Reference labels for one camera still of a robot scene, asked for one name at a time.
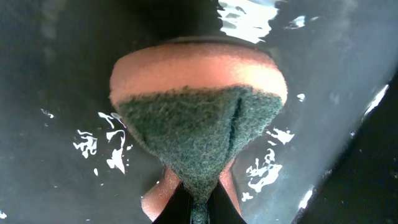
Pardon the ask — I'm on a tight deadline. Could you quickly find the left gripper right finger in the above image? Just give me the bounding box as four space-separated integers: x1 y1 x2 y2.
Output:
207 182 246 224

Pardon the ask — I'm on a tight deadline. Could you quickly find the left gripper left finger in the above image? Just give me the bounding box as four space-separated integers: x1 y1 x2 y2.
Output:
152 184 193 224

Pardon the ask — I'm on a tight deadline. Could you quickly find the black plastic tray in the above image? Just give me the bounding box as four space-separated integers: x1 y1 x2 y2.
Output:
1 0 397 223

